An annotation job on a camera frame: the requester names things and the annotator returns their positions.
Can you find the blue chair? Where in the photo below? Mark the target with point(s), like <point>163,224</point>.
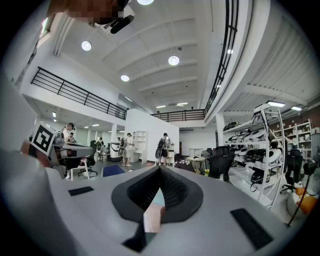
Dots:
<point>112,171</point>

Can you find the white shelf unit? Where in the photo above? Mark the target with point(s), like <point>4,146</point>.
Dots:
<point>300,135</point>

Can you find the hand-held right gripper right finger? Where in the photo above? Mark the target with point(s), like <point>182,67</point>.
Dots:
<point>212,225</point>

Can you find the person's white shirt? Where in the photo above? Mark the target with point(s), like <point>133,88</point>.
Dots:
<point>20,187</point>

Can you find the white bookshelf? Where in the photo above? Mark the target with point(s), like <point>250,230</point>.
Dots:
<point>143,150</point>

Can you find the person's head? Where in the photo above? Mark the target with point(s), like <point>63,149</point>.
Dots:
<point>82,10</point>

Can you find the white metal shelf rack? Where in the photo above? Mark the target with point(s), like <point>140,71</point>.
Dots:
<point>267,175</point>

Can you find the white orange cushion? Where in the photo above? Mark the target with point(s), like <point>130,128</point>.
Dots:
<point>306,205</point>

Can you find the yellow sunflower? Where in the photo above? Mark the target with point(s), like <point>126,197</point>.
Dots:
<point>207,172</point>

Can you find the round ceiling light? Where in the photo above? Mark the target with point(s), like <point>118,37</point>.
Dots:
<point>86,45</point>
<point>173,60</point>
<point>125,78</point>
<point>145,1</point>

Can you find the white wheeled robot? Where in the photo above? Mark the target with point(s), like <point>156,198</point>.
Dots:
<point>115,155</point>

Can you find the black head-mounted camera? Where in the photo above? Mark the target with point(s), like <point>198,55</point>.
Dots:
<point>122,23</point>

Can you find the black balcony railing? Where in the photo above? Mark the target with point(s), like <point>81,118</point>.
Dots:
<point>117,113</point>
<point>180,115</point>
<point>228,15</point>

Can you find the person's left forearm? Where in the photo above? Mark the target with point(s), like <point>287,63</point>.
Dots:
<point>43,160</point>

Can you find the row of white black helmets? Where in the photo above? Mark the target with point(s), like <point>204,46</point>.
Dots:
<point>257,136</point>

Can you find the black office chair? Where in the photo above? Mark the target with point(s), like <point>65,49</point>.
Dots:
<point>294,165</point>
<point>221,162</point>

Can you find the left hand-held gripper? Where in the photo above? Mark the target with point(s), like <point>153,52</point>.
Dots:
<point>43,138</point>

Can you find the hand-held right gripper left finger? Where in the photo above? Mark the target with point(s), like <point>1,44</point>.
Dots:
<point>95,215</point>

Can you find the pink checkered tablecloth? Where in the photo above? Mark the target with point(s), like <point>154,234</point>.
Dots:
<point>152,220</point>

